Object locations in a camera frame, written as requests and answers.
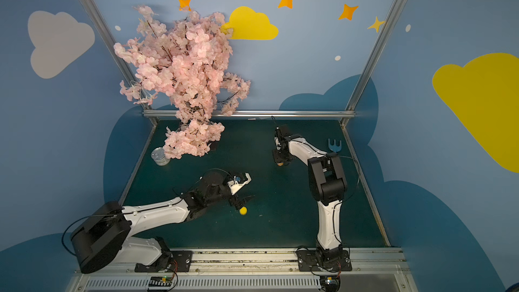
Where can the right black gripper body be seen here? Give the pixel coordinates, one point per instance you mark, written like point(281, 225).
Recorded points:
point(280, 155)

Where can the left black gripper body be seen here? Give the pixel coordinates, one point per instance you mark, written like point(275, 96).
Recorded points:
point(234, 199)

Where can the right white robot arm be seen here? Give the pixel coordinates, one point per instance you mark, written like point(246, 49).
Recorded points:
point(328, 186)

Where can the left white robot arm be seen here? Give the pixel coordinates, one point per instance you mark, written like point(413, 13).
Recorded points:
point(109, 236)

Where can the blue garden fork toy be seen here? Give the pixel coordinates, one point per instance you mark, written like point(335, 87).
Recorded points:
point(335, 145)

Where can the small circuit board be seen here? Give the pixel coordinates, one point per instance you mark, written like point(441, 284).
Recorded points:
point(160, 283)

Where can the pink cherry blossom tree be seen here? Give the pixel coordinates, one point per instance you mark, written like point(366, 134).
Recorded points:
point(187, 63)

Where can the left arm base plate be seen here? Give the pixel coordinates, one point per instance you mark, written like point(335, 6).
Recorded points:
point(178, 260)

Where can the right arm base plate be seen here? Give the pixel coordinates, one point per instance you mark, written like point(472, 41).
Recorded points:
point(308, 260)

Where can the aluminium frame back bar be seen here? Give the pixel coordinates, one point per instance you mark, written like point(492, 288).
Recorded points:
point(311, 114)

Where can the aluminium front rail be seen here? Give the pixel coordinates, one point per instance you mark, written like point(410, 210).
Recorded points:
point(261, 269)

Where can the aluminium frame left post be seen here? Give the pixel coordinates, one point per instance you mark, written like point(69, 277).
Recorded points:
point(102, 28)

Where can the aluminium frame post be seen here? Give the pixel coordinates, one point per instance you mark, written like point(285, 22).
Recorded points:
point(102, 28)
point(384, 35)

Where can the aluminium frame right post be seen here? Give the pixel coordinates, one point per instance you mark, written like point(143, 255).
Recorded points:
point(384, 35)

